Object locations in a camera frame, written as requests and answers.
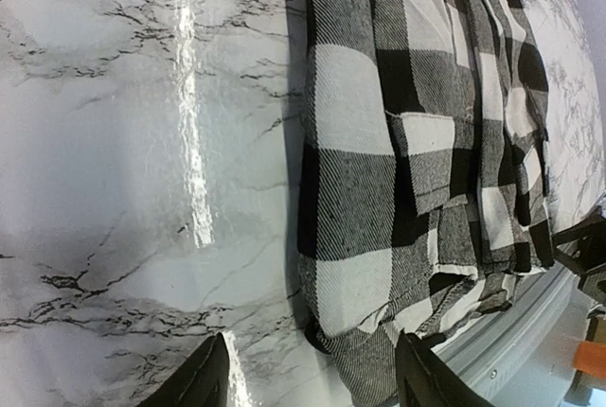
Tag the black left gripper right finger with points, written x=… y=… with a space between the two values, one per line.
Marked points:
x=424 y=380

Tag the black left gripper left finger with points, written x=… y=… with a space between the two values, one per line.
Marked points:
x=200 y=381

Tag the black white checked shirt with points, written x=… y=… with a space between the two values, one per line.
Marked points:
x=424 y=183

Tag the aluminium front frame rail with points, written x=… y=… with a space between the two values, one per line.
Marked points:
x=524 y=356

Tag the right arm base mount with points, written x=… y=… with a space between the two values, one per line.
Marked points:
x=581 y=249

